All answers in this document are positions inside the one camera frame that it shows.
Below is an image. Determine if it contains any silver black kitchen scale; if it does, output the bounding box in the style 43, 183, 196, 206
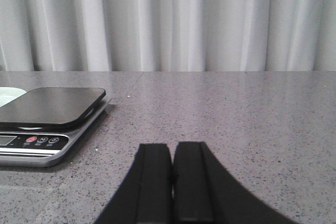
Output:
1, 87, 112, 167

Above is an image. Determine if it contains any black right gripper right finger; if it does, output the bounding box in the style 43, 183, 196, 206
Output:
173, 142, 293, 223

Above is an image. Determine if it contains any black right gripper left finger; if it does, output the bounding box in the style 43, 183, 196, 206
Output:
95, 144, 173, 223

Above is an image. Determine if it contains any white curtain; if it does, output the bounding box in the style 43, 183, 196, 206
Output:
1, 0, 335, 71

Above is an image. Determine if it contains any light green plate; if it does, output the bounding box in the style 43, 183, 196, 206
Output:
0, 87, 26, 106

